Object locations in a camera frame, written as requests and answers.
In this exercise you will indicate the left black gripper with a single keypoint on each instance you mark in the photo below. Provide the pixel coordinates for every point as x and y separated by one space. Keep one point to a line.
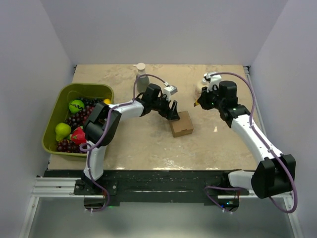
170 114

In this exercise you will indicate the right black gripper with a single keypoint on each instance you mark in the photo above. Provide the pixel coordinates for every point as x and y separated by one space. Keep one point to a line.
203 100

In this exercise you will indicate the brown cardboard express box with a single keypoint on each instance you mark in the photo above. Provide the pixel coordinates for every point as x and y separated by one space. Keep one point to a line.
183 126

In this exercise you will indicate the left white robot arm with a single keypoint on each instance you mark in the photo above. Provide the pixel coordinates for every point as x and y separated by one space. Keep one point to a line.
102 123

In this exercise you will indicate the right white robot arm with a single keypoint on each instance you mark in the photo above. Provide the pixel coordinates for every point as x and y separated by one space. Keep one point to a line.
275 172

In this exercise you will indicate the cream lotion pump bottle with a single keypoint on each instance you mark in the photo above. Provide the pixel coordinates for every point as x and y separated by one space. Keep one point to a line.
199 85

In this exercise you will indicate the grey pump bottle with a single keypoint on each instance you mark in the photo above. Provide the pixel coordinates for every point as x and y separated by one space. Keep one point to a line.
143 80

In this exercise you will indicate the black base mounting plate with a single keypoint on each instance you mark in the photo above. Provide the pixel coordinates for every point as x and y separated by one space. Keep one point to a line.
153 186

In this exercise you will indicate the dark purple grape bunch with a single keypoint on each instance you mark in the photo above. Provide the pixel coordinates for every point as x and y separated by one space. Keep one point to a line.
75 121

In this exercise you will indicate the green tennis ball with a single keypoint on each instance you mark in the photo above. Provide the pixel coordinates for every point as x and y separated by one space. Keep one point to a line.
75 106

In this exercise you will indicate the red dragon fruit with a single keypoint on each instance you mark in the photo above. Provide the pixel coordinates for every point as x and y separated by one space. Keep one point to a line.
78 136

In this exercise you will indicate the olive green plastic bin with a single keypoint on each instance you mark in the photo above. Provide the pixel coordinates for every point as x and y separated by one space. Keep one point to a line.
61 112

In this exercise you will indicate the green pear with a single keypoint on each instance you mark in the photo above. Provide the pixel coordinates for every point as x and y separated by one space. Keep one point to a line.
62 130

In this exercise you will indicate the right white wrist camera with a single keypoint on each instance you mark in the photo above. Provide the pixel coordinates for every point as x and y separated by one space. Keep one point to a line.
210 79

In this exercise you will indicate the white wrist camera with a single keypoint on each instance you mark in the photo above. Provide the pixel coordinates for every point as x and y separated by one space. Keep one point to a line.
169 90
210 79

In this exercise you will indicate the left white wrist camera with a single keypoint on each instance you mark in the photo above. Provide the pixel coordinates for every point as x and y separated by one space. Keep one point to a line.
169 90

